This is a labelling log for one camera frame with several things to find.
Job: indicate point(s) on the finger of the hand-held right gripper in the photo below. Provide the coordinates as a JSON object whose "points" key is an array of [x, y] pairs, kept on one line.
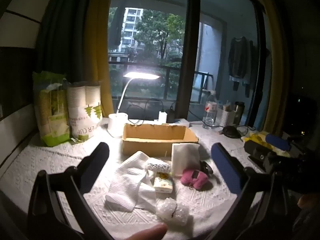
{"points": [[257, 150], [277, 141]]}

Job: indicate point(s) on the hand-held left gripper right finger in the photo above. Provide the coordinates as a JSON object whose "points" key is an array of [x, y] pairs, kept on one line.
{"points": [[225, 167]]}

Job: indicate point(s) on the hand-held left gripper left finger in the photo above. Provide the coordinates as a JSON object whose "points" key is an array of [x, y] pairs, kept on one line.
{"points": [[96, 162]]}

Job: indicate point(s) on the pink plush toy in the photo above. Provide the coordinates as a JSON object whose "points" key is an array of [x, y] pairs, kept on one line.
{"points": [[193, 178]]}

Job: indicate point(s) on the white fine-weave towel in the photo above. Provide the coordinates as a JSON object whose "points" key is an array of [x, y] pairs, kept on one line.
{"points": [[125, 180]]}

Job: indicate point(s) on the white waffle cloth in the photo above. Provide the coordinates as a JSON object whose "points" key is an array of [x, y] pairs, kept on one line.
{"points": [[185, 157]]}

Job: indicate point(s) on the brown cardboard box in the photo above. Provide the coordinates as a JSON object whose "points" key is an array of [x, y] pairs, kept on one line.
{"points": [[140, 142]]}

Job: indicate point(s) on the person's right hand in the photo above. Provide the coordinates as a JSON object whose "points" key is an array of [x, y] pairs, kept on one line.
{"points": [[307, 200]]}

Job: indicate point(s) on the person's left hand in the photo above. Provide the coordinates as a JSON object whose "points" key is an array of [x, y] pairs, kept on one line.
{"points": [[145, 233]]}

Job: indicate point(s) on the yellow plastic bag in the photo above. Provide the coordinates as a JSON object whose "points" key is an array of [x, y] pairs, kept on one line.
{"points": [[257, 137]]}

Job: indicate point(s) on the black round object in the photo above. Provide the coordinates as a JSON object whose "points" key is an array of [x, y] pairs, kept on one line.
{"points": [[231, 131]]}

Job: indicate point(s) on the white embossed table cover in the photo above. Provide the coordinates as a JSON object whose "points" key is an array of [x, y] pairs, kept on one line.
{"points": [[62, 170]]}

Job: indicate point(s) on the steel thermos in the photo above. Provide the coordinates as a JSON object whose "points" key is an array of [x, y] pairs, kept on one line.
{"points": [[239, 112]]}

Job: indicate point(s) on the white desk lamp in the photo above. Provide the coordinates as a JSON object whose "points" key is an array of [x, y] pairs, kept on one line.
{"points": [[117, 125]]}

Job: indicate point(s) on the white perforated holder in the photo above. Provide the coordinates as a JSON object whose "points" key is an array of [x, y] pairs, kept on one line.
{"points": [[226, 117]]}

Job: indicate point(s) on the white paper cup pack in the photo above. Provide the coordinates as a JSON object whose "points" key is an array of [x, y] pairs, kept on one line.
{"points": [[80, 115]]}

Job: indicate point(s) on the clear water bottle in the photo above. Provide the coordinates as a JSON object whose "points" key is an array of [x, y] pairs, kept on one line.
{"points": [[209, 115]]}

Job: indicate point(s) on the green paper cup pack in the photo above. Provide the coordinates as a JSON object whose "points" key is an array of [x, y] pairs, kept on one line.
{"points": [[52, 120]]}

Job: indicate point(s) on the white power strip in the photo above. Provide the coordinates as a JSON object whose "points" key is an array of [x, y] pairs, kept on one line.
{"points": [[181, 122]]}

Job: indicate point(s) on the bubble wrap piece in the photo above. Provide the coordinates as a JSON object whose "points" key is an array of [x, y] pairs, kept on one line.
{"points": [[172, 210]]}

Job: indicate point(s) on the black charger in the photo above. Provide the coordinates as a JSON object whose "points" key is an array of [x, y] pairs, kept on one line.
{"points": [[170, 116]]}

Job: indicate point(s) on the white charger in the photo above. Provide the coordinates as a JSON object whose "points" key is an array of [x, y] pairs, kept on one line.
{"points": [[162, 117]]}

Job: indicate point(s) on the yellow curtain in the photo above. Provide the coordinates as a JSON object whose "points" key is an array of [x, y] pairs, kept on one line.
{"points": [[100, 42], [275, 55]]}

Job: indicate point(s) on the hanging grey sweater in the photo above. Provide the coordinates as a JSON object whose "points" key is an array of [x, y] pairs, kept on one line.
{"points": [[238, 57]]}

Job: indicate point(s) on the balcony railing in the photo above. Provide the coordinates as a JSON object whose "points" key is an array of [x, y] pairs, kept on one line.
{"points": [[150, 66]]}

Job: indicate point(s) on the dark green curtain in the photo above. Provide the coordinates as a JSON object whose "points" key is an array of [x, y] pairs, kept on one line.
{"points": [[62, 35]]}

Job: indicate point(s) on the dark garment outside window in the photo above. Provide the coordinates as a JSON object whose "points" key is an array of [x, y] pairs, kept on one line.
{"points": [[116, 22]]}

